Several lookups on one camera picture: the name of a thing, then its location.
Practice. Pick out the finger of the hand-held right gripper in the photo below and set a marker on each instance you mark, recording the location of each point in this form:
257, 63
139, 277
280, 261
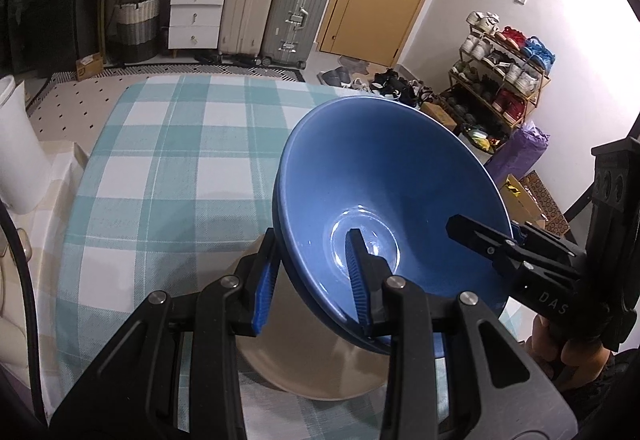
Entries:
480, 237
550, 247

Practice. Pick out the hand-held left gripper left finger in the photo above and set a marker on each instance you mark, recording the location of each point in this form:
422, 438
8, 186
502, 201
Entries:
265, 290

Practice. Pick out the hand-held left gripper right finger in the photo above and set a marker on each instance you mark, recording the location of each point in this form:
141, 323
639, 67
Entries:
356, 285

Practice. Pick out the cream plate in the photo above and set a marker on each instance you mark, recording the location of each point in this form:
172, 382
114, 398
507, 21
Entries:
325, 395
300, 350

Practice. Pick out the person's right forearm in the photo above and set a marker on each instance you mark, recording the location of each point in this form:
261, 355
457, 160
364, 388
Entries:
617, 395

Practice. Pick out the person's right hand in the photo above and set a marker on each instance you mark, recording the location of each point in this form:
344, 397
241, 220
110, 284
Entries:
580, 362

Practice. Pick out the green print cardboard box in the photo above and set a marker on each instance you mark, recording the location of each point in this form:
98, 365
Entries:
535, 200

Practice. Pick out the purple bag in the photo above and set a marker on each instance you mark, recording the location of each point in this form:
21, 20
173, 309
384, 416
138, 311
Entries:
520, 150

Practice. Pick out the yellow green bag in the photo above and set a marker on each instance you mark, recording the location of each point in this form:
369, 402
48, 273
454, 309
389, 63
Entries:
479, 138

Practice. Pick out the brown cardboard box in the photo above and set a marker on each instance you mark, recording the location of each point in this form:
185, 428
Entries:
439, 116

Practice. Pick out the teal checked tablecloth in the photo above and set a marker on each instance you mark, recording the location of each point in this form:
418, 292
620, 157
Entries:
175, 170

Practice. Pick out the wooden shoe rack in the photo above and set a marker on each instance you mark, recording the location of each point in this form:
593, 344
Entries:
539, 93

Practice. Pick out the rows of sneakers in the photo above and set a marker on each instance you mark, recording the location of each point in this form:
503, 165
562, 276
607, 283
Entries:
500, 70

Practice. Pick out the heap of dark shoes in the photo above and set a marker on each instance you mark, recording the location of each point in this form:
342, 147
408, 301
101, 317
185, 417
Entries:
395, 83

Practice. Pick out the dotted white floor mat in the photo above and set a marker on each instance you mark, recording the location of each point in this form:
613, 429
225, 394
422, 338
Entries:
75, 110

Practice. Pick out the silver suitcase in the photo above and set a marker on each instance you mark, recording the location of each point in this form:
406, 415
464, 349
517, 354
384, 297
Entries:
297, 15

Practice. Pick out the small printed cardboard box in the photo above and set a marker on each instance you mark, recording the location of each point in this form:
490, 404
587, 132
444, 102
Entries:
89, 68

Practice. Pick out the white drawer cabinet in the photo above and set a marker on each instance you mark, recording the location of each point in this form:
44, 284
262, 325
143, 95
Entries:
195, 15

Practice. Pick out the beige suitcase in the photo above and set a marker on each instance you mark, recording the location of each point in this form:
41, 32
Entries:
247, 5

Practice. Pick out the woven grey white basket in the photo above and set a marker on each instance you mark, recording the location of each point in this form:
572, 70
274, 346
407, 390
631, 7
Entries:
135, 28

